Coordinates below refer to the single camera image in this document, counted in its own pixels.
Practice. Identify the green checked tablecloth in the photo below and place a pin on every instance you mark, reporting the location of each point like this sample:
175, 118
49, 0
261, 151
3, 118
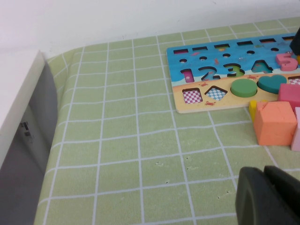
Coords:
117, 140

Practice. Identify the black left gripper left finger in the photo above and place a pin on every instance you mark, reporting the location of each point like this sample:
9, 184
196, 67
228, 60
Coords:
255, 201

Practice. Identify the magenta wooden cube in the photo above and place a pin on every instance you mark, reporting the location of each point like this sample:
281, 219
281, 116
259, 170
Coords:
290, 93

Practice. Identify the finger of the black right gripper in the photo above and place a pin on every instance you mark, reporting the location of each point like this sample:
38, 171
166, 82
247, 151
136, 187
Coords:
296, 44

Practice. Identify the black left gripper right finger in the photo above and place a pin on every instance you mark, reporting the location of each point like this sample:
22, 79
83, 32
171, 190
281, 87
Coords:
288, 185

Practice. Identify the teal heart piece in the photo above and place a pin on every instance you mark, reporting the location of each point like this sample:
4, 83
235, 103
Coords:
272, 83

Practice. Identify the small yellow number piece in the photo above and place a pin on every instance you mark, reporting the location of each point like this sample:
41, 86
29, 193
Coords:
252, 111

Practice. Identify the light pink wooden cube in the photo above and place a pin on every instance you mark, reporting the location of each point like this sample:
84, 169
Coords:
297, 136

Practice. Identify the orange wooden cube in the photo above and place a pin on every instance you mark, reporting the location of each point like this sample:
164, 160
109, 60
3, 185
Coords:
274, 124

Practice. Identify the blue number shape puzzle board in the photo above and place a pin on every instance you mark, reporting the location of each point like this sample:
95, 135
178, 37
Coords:
178, 98

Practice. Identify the green circle piece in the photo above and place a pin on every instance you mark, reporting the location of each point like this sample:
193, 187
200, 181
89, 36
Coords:
243, 86

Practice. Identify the pink number five piece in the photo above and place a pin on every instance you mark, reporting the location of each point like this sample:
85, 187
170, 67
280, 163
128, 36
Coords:
287, 64

